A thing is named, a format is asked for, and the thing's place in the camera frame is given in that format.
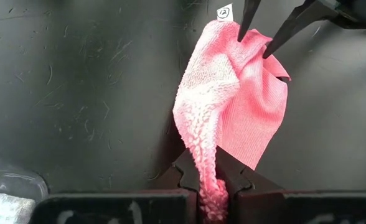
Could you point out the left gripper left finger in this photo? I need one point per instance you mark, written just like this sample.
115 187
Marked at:
124 208

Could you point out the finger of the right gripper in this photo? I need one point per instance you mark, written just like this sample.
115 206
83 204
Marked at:
307 17
250 15

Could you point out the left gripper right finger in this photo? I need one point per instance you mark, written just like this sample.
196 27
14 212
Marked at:
279 208

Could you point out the pink microfiber towel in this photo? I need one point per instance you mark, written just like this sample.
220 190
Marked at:
248 102

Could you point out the clear plastic bin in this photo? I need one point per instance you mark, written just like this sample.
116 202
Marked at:
30 180

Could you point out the grey microfiber towel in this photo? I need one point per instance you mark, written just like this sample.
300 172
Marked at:
5 208

